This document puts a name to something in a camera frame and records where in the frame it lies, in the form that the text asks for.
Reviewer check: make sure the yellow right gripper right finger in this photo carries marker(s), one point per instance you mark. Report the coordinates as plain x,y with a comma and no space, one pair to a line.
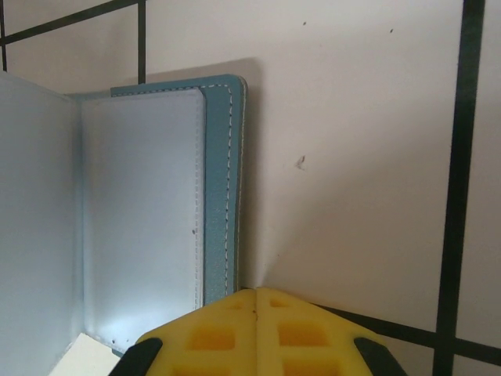
313,340

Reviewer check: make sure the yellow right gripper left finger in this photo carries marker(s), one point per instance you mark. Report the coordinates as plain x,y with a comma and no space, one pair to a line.
203,340

